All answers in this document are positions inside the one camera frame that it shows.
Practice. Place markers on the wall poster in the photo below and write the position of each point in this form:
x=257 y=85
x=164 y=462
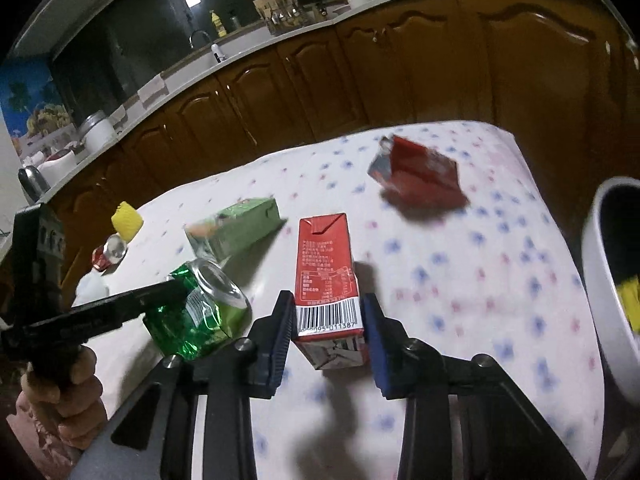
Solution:
x=30 y=105

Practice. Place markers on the white floral blanket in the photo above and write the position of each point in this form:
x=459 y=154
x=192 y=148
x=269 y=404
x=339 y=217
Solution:
x=450 y=285

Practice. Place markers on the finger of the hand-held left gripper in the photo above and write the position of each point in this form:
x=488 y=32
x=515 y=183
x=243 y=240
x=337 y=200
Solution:
x=125 y=306

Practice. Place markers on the yellow bottle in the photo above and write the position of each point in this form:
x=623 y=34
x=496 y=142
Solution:
x=218 y=25

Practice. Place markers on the white canister with metal lid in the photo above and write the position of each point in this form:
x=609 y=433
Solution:
x=97 y=132

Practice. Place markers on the large white dish cloth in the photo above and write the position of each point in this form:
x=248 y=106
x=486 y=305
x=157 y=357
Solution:
x=150 y=90

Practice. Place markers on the person's left hand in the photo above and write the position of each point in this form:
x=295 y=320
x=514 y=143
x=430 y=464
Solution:
x=70 y=405

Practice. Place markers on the small grey bottle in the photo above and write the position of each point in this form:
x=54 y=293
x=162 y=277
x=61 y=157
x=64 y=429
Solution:
x=234 y=21

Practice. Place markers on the crushed red can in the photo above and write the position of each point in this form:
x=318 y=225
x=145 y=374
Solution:
x=102 y=260

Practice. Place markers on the brown wooden lower cabinets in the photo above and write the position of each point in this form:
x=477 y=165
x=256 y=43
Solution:
x=400 y=75

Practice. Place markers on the dark window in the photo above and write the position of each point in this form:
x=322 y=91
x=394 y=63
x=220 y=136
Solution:
x=150 y=25

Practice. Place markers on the red drink carton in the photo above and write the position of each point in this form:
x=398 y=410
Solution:
x=325 y=270

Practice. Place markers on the green drink carton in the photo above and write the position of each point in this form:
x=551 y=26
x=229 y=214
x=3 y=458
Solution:
x=240 y=225

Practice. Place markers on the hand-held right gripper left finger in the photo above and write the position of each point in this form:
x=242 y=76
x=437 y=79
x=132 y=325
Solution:
x=280 y=350

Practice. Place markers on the white faucet filter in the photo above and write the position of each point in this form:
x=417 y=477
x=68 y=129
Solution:
x=216 y=53

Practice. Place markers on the white kitchen countertop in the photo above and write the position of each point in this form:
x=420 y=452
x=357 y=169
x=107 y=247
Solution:
x=260 y=37

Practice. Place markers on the yellow sponge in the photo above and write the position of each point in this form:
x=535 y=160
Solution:
x=125 y=222

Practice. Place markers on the small white dish cloth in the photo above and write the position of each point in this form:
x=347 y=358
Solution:
x=117 y=120

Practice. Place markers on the crumpled red wrapper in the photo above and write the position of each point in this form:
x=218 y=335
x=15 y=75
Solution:
x=425 y=175

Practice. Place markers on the wooden utensil rack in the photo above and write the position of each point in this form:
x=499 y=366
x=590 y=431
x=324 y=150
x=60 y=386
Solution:
x=277 y=12

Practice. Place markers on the crushed green can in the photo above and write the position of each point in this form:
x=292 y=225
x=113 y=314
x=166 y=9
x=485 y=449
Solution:
x=200 y=320

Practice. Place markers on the white bin with black inside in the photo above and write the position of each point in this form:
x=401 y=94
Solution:
x=600 y=270

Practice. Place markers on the white pot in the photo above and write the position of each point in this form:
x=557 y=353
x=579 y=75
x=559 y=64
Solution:
x=57 y=165

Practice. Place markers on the green yellow snack bag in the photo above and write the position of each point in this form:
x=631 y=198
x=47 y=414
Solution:
x=631 y=302

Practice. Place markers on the chrome faucet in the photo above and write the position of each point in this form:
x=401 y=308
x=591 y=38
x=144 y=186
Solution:
x=200 y=37

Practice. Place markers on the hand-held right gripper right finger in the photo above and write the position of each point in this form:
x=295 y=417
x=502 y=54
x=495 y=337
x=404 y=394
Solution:
x=380 y=350

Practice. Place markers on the stainless steel kettle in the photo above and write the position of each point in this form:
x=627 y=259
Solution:
x=32 y=182

